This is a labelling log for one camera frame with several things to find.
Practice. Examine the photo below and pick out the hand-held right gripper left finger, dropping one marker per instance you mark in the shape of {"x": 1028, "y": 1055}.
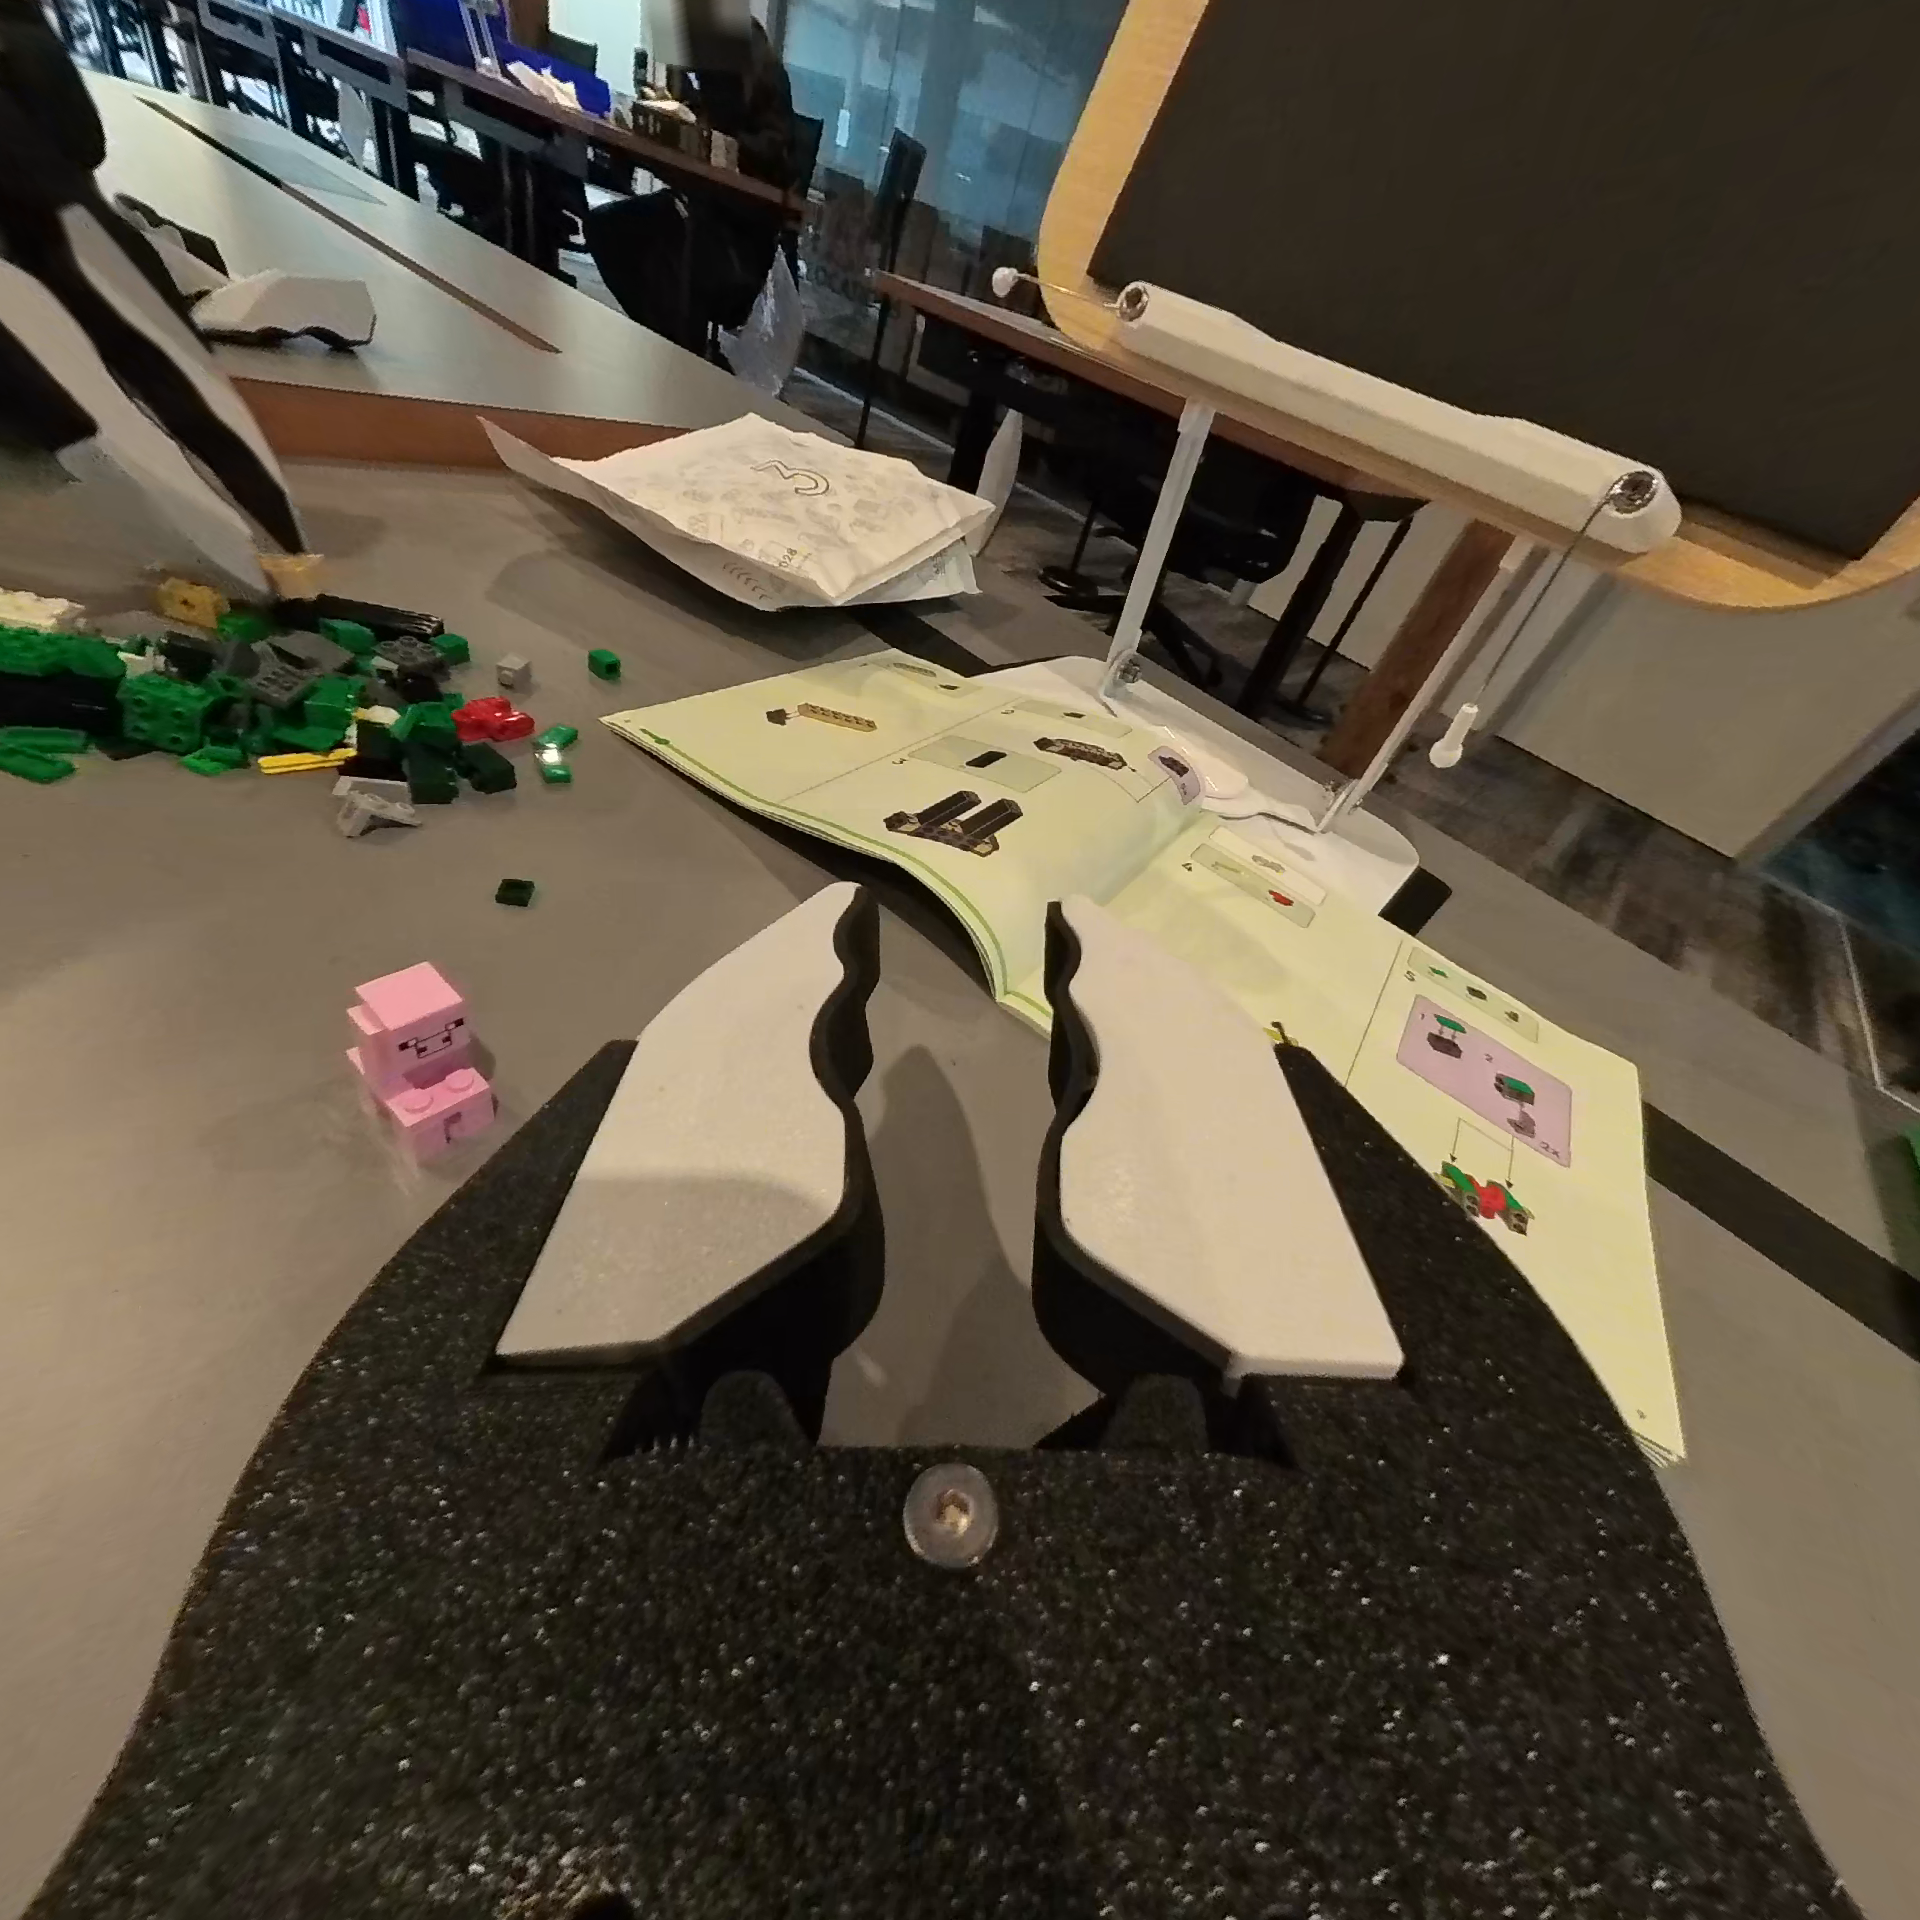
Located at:
{"x": 704, "y": 1172}

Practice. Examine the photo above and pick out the black office chair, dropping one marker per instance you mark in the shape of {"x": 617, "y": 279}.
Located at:
{"x": 674, "y": 254}

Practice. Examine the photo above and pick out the tan toy brick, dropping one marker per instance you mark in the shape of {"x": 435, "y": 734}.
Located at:
{"x": 292, "y": 572}

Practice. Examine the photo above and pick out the pile of toy bricks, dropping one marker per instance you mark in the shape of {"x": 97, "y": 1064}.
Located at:
{"x": 195, "y": 704}

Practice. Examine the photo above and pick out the clear plastic bag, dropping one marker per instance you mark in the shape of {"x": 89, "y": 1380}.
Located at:
{"x": 768, "y": 339}

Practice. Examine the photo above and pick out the pale green instruction booklet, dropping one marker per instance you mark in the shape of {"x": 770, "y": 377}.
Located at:
{"x": 840, "y": 764}

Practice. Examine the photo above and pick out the white printed paper bag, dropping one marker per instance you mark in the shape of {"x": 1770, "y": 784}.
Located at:
{"x": 779, "y": 511}

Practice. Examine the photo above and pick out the white plastic object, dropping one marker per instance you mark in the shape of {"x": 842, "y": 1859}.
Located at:
{"x": 283, "y": 307}

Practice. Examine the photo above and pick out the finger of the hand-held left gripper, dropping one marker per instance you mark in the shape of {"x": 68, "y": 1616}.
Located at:
{"x": 180, "y": 353}
{"x": 136, "y": 435}

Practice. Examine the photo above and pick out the grey desk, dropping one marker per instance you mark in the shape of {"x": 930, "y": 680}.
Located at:
{"x": 224, "y": 1276}

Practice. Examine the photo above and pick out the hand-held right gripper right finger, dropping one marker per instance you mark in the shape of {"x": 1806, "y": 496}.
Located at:
{"x": 1201, "y": 1185}

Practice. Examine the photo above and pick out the brown wooden table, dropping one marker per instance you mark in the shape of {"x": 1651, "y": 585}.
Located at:
{"x": 1410, "y": 661}

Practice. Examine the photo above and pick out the pink toy pig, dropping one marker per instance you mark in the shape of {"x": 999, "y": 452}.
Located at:
{"x": 420, "y": 1049}

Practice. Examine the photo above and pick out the long grey wood-edged table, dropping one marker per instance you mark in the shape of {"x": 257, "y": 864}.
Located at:
{"x": 450, "y": 347}

